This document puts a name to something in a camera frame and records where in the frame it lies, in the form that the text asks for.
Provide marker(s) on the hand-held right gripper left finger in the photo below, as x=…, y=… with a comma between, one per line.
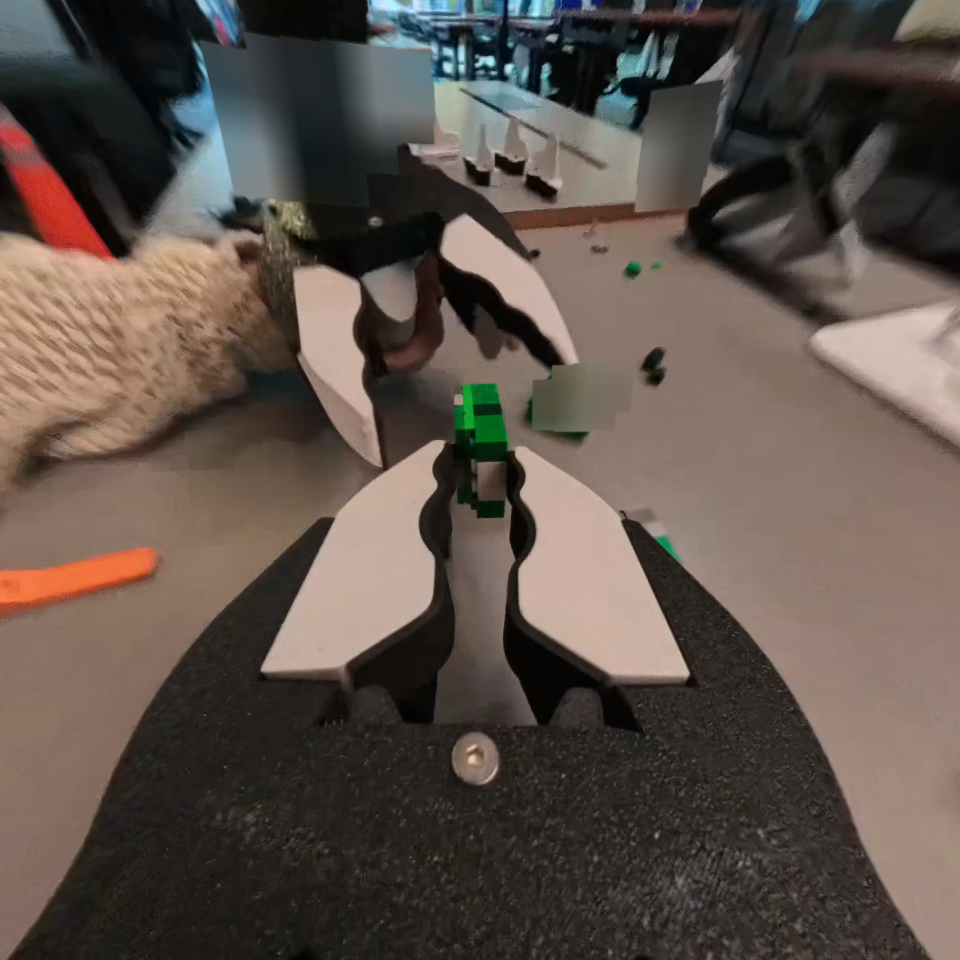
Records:
x=367, y=600

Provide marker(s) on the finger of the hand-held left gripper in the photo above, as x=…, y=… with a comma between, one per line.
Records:
x=330, y=337
x=510, y=277

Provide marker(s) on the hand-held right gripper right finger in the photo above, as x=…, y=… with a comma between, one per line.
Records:
x=600, y=600

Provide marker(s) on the green lego face block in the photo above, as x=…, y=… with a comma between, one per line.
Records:
x=484, y=435
x=555, y=431

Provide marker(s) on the green lego block dark studs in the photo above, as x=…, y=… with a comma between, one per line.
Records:
x=667, y=547

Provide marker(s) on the scattered small dark lego pieces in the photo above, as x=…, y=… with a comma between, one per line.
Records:
x=654, y=364

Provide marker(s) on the person's left hand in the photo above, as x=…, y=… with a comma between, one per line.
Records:
x=431, y=330

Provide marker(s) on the pale fin-shaped grip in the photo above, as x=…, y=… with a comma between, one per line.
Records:
x=511, y=154
x=480, y=161
x=546, y=172

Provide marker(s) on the black device with pale grip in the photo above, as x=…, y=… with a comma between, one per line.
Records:
x=765, y=225

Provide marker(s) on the orange brick separator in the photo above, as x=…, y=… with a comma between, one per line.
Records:
x=75, y=577

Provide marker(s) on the red striped band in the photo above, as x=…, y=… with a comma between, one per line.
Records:
x=45, y=187

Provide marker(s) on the white book stand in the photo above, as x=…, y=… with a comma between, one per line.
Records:
x=892, y=360

